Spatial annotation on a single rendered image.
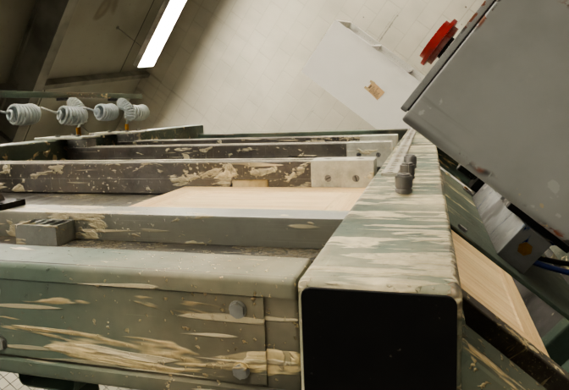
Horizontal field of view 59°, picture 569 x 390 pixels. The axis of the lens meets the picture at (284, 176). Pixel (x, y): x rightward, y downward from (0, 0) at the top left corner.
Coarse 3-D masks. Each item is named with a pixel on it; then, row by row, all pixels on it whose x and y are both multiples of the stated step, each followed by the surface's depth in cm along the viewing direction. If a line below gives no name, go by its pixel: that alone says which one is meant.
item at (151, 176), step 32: (96, 160) 119; (128, 160) 116; (160, 160) 113; (192, 160) 111; (224, 160) 109; (256, 160) 104; (288, 160) 102; (320, 160) 99; (352, 160) 97; (64, 192) 117; (96, 192) 114; (128, 192) 112; (160, 192) 110
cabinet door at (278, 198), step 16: (176, 192) 100; (192, 192) 99; (208, 192) 100; (224, 192) 99; (240, 192) 98; (256, 192) 97; (272, 192) 96; (288, 192) 95; (304, 192) 95; (320, 192) 94; (336, 192) 93; (352, 192) 92; (240, 208) 83; (256, 208) 82; (272, 208) 82; (288, 208) 81; (304, 208) 81; (320, 208) 80; (336, 208) 78
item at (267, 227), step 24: (0, 216) 77; (24, 216) 75; (48, 216) 74; (72, 216) 73; (96, 216) 72; (120, 216) 71; (144, 216) 70; (168, 216) 69; (192, 216) 68; (216, 216) 67; (240, 216) 66; (264, 216) 65; (288, 216) 65; (312, 216) 64; (336, 216) 64; (120, 240) 71; (144, 240) 70; (168, 240) 69; (192, 240) 68; (216, 240) 67; (240, 240) 66; (264, 240) 65; (288, 240) 64; (312, 240) 63
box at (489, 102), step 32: (512, 0) 31; (544, 0) 31; (480, 32) 32; (512, 32) 31; (544, 32) 31; (448, 64) 33; (480, 64) 32; (512, 64) 32; (544, 64) 31; (416, 96) 34; (448, 96) 33; (480, 96) 32; (512, 96) 32; (544, 96) 31; (416, 128) 34; (448, 128) 33; (480, 128) 33; (512, 128) 32; (544, 128) 32; (480, 160) 33; (512, 160) 32; (544, 160) 32; (512, 192) 33; (544, 192) 32; (544, 224) 33
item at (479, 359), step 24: (480, 312) 115; (528, 312) 171; (480, 336) 41; (504, 336) 114; (480, 360) 36; (504, 360) 39; (528, 360) 114; (552, 360) 117; (480, 384) 36; (504, 384) 35; (528, 384) 38; (552, 384) 113
